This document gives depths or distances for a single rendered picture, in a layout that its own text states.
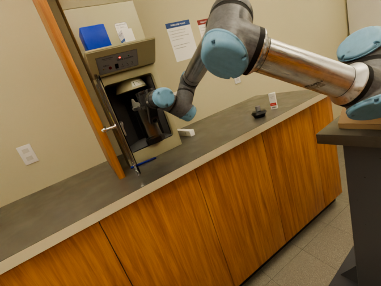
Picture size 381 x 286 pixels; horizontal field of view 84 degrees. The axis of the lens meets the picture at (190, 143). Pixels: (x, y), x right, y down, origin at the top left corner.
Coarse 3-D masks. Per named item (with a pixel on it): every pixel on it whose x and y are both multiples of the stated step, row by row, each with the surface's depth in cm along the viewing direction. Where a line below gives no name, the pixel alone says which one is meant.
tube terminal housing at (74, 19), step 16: (64, 16) 94; (80, 16) 93; (96, 16) 96; (112, 16) 99; (128, 16) 103; (112, 32) 100; (80, 48) 95; (112, 80) 102; (176, 128) 121; (160, 144) 118; (176, 144) 123; (128, 160) 110; (144, 160) 114
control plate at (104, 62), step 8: (104, 56) 91; (112, 56) 93; (120, 56) 95; (128, 56) 98; (136, 56) 100; (104, 64) 94; (112, 64) 96; (120, 64) 98; (128, 64) 101; (136, 64) 103; (104, 72) 97
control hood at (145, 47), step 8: (136, 40) 95; (144, 40) 96; (152, 40) 99; (104, 48) 89; (112, 48) 91; (120, 48) 93; (128, 48) 95; (136, 48) 97; (144, 48) 99; (152, 48) 102; (88, 56) 87; (96, 56) 89; (144, 56) 103; (152, 56) 105; (88, 64) 90; (96, 64) 92; (144, 64) 106; (96, 72) 95; (112, 72) 99
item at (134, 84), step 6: (132, 78) 110; (138, 78) 113; (120, 84) 110; (126, 84) 109; (132, 84) 109; (138, 84) 111; (144, 84) 114; (120, 90) 110; (126, 90) 109; (132, 90) 125
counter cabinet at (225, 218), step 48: (240, 144) 110; (288, 144) 128; (192, 192) 99; (240, 192) 114; (288, 192) 134; (336, 192) 161; (96, 240) 81; (144, 240) 91; (192, 240) 103; (240, 240) 118; (288, 240) 139
